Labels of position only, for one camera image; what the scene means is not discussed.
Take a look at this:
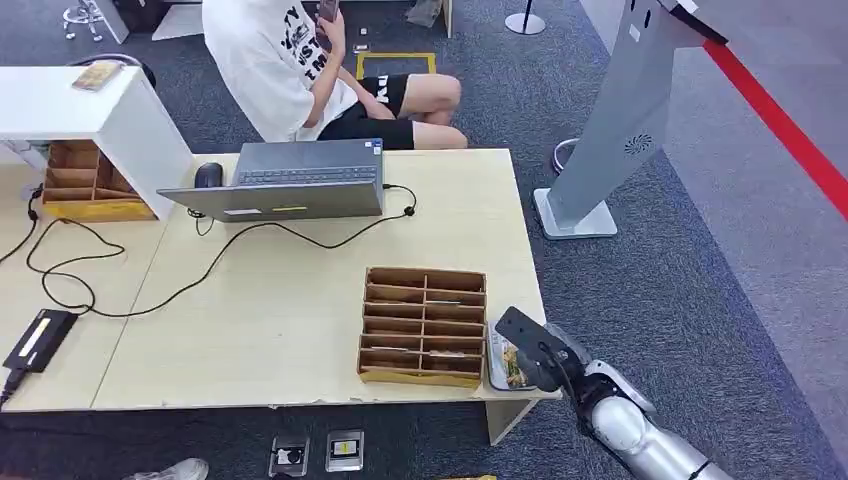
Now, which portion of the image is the person's right hand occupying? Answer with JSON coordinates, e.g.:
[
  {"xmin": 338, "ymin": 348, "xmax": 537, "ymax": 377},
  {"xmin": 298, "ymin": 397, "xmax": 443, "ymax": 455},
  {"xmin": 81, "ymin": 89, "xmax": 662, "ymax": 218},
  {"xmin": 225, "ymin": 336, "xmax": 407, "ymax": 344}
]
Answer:
[{"xmin": 317, "ymin": 11, "xmax": 348, "ymax": 52}]

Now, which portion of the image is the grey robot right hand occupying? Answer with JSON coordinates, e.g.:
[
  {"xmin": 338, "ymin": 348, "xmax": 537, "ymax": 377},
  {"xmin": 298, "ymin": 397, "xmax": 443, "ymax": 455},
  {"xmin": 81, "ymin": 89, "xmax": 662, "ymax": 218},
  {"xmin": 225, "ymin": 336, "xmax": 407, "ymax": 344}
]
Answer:
[{"xmin": 515, "ymin": 322, "xmax": 593, "ymax": 393}]

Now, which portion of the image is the black computer mouse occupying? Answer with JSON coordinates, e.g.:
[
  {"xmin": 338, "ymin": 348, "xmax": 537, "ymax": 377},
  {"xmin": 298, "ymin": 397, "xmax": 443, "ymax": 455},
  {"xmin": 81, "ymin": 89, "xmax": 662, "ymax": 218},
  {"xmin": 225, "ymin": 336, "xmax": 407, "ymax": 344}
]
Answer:
[{"xmin": 193, "ymin": 162, "xmax": 225, "ymax": 190}]

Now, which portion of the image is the pale desk leg panel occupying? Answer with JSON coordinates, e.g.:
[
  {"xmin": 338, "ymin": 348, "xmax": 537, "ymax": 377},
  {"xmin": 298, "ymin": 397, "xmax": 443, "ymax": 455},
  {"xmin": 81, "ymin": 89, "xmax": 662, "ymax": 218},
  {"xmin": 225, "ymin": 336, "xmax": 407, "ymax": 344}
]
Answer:
[{"xmin": 483, "ymin": 399, "xmax": 541, "ymax": 447}]

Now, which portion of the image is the person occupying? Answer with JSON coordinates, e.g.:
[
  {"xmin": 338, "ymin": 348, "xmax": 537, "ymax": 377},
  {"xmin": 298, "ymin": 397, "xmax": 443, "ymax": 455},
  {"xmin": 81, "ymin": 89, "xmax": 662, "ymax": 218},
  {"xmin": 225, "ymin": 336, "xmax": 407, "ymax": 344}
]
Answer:
[{"xmin": 200, "ymin": 0, "xmax": 469, "ymax": 151}]

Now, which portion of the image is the grey bag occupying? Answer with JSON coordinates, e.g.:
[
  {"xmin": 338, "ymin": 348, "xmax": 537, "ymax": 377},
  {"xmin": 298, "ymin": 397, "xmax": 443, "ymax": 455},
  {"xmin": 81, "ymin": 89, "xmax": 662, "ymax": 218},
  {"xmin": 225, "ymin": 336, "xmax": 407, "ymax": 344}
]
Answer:
[{"xmin": 405, "ymin": 0, "xmax": 445, "ymax": 29}]

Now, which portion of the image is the wooden slotted card box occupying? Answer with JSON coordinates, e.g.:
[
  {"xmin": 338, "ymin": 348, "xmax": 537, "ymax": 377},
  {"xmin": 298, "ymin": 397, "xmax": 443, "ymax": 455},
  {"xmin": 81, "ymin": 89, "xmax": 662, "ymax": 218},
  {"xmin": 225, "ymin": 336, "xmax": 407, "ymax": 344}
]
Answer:
[{"xmin": 356, "ymin": 266, "xmax": 488, "ymax": 390}]

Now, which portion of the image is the white floor board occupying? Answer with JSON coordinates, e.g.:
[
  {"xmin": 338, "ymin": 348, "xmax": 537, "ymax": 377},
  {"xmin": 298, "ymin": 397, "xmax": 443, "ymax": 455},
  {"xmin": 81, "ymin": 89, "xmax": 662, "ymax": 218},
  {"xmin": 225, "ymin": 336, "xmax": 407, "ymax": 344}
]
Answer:
[{"xmin": 150, "ymin": 0, "xmax": 205, "ymax": 42}]

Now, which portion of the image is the grey laptop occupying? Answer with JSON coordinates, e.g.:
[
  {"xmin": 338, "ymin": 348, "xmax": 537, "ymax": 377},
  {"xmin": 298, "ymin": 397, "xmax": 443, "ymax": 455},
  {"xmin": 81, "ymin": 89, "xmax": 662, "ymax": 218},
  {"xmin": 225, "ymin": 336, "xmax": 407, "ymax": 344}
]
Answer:
[{"xmin": 156, "ymin": 137, "xmax": 387, "ymax": 224}]

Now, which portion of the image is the round grey stanchion base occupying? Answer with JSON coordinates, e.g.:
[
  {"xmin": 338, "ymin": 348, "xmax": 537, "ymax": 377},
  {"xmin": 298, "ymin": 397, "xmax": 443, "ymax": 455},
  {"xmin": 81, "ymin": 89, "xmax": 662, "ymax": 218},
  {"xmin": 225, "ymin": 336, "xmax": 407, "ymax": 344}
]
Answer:
[{"xmin": 504, "ymin": 0, "xmax": 547, "ymax": 36}]

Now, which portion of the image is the black round stool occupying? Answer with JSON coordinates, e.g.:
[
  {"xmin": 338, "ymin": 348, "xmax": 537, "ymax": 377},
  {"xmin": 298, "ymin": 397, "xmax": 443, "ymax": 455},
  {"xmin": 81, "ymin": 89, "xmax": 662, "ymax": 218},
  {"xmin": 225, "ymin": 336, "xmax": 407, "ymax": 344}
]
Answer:
[{"xmin": 66, "ymin": 52, "xmax": 158, "ymax": 89}]

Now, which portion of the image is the floor socket with yellow label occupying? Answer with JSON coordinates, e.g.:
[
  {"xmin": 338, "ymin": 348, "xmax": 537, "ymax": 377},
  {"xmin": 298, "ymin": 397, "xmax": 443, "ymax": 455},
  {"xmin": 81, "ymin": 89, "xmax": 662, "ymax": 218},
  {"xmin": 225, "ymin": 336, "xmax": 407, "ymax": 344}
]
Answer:
[{"xmin": 324, "ymin": 429, "xmax": 366, "ymax": 474}]

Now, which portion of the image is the white furniture leg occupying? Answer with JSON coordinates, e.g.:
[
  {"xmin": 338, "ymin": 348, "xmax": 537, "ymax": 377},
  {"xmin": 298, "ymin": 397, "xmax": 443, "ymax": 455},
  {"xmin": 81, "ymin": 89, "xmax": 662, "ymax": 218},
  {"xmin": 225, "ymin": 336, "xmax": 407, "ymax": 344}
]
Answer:
[{"xmin": 97, "ymin": 0, "xmax": 131, "ymax": 45}]

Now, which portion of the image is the white desk riser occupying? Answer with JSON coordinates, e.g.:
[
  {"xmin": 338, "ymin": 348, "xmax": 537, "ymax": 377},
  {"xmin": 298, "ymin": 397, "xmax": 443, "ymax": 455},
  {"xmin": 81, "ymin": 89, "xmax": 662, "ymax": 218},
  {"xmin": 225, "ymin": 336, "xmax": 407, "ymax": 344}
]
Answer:
[{"xmin": 0, "ymin": 64, "xmax": 195, "ymax": 221}]

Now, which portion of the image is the stack of printed cards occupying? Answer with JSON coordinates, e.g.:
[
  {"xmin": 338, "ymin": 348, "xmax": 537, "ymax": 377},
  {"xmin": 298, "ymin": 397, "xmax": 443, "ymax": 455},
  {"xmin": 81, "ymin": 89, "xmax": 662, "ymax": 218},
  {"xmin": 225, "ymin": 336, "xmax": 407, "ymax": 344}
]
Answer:
[{"xmin": 71, "ymin": 60, "xmax": 125, "ymax": 93}]

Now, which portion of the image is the chrome chair base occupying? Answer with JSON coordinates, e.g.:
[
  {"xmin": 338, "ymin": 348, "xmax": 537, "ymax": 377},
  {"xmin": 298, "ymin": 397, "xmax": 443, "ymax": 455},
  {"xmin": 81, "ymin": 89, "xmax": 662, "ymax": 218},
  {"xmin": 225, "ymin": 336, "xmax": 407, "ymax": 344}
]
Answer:
[{"xmin": 62, "ymin": 0, "xmax": 107, "ymax": 42}]

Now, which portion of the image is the floor socket with black plug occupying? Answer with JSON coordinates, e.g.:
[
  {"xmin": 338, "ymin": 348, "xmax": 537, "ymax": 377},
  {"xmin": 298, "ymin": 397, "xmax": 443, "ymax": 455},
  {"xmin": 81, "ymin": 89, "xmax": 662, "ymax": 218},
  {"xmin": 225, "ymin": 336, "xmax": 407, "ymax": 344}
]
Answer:
[{"xmin": 268, "ymin": 433, "xmax": 311, "ymax": 479}]

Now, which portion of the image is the grey kiosk stand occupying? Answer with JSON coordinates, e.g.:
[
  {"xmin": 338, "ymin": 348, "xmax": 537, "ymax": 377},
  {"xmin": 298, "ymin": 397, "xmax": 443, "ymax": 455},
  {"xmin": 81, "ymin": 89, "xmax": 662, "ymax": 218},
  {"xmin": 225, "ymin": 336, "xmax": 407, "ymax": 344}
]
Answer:
[{"xmin": 533, "ymin": 0, "xmax": 730, "ymax": 241}]

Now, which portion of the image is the wooden box with yellow edge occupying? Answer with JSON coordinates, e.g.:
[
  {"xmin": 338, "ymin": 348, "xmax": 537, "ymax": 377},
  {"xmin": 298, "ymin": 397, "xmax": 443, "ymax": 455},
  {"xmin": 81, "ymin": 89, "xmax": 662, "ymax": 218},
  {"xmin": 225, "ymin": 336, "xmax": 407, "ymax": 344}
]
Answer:
[{"xmin": 40, "ymin": 139, "xmax": 159, "ymax": 223}]

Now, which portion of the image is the red barrier belt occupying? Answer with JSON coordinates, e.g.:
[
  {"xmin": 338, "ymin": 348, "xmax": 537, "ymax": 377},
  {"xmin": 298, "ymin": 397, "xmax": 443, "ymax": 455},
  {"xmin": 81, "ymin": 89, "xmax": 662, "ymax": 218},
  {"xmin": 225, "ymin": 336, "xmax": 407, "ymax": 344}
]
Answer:
[{"xmin": 702, "ymin": 39, "xmax": 848, "ymax": 223}]

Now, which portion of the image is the white shoe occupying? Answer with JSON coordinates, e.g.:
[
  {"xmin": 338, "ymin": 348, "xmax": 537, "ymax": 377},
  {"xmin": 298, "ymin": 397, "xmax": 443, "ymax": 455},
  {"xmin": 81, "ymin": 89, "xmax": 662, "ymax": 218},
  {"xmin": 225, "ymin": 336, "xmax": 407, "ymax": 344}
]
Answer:
[{"xmin": 129, "ymin": 457, "xmax": 210, "ymax": 480}]

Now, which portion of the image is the black power adapter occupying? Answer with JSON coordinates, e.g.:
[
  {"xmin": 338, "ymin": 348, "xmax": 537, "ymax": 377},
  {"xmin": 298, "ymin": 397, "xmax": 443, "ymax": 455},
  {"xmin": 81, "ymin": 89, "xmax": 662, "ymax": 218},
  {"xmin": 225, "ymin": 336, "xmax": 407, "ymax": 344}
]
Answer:
[{"xmin": 2, "ymin": 309, "xmax": 79, "ymax": 374}]

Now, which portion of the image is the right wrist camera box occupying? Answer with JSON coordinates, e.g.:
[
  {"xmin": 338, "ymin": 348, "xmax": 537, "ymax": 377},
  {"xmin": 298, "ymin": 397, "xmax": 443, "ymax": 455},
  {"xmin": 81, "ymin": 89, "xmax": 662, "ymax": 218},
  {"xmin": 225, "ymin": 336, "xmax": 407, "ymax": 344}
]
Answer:
[{"xmin": 494, "ymin": 305, "xmax": 570, "ymax": 376}]

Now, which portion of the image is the short black cable loop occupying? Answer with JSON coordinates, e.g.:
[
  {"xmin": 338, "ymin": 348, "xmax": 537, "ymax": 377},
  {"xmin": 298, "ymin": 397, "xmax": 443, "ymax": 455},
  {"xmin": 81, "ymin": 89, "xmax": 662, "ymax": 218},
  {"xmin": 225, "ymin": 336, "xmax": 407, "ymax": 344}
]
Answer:
[{"xmin": 186, "ymin": 208, "xmax": 216, "ymax": 238}]

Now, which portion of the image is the long black laptop cable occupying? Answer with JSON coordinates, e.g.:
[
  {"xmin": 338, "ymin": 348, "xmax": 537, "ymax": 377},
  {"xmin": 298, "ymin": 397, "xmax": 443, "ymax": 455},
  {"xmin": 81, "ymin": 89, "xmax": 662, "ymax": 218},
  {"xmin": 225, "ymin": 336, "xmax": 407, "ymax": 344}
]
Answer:
[{"xmin": 25, "ymin": 182, "xmax": 420, "ymax": 319}]

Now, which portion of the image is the black cable with plug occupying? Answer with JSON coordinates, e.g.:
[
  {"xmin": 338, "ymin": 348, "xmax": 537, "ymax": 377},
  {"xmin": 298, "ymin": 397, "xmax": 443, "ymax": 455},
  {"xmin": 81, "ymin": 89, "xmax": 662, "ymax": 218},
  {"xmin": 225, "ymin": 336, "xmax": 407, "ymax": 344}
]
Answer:
[{"xmin": 0, "ymin": 185, "xmax": 44, "ymax": 265}]

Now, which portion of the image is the adapter mains cable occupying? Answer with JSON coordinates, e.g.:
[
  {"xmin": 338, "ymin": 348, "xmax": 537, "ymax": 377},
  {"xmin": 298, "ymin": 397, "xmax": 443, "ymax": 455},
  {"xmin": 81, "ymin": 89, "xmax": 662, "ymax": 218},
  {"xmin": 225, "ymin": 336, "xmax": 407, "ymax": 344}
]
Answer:
[{"xmin": 0, "ymin": 368, "xmax": 29, "ymax": 407}]

